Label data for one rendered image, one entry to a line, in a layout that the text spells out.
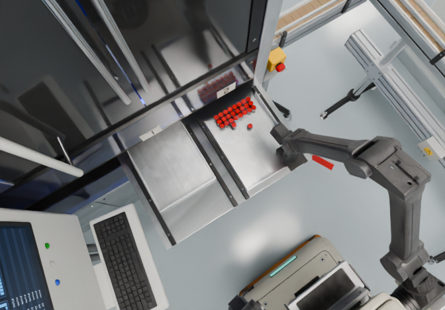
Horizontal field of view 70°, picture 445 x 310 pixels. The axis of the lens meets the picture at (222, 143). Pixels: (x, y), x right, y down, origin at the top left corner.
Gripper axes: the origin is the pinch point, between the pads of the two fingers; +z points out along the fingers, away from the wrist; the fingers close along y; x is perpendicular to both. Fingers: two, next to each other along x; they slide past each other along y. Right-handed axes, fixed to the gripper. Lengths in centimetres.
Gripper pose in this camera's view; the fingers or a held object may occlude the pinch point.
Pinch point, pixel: (287, 163)
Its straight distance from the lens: 133.7
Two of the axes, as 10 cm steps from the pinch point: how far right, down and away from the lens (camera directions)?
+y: -5.2, -7.8, 3.5
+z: 0.8, 3.7, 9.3
